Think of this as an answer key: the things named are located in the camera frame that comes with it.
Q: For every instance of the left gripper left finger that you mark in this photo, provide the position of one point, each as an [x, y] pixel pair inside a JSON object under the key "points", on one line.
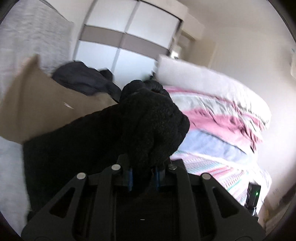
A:
{"points": [[83, 209]]}

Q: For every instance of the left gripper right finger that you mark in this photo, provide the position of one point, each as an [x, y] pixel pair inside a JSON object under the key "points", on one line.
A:
{"points": [[197, 207]]}

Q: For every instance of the black fleece garment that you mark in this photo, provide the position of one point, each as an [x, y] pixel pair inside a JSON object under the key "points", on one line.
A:
{"points": [[145, 125]]}

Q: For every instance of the pink striped patterned blanket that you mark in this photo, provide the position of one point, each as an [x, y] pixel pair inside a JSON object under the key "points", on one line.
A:
{"points": [[226, 129]]}

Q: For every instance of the white quilted bed cover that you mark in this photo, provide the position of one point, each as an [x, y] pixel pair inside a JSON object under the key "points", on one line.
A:
{"points": [[14, 198]]}

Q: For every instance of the olive brown garment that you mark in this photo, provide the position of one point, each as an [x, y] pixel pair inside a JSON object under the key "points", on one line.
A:
{"points": [[35, 104]]}

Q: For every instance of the dark navy garment pile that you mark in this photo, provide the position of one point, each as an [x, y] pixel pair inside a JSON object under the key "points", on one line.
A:
{"points": [[88, 81]]}

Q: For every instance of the white pillow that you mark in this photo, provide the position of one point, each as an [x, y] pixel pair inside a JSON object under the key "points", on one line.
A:
{"points": [[186, 75]]}

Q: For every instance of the white sliding wardrobe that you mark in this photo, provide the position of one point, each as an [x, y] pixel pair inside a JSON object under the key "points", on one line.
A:
{"points": [[126, 37]]}

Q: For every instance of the grey quilted headboard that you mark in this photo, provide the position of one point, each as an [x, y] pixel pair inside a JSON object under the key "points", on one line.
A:
{"points": [[30, 28]]}

